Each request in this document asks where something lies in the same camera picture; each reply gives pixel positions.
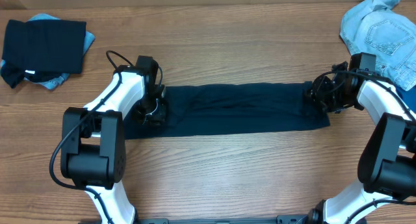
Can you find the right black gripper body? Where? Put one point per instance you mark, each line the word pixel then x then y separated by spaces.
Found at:
pixel 320 96

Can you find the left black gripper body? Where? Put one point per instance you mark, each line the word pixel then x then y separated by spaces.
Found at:
pixel 153 113

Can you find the black t-shirt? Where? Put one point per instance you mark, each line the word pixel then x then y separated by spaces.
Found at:
pixel 217 109

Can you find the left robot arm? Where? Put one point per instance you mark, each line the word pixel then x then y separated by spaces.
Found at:
pixel 92 150

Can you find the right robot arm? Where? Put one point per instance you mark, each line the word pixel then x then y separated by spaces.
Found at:
pixel 383 176

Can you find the crumpled light denim jeans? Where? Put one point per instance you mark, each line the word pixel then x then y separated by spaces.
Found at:
pixel 372 27

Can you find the dark blue garment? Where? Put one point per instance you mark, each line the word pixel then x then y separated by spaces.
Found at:
pixel 409 97

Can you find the folded light blue jeans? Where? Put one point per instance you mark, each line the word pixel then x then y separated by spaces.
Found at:
pixel 88 40

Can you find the folded black shirt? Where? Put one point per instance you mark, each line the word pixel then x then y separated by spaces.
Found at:
pixel 47 45

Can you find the black garment under stack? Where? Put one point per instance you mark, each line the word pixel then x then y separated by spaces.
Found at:
pixel 13 76

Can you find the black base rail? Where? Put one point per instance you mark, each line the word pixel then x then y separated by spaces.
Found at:
pixel 281 219

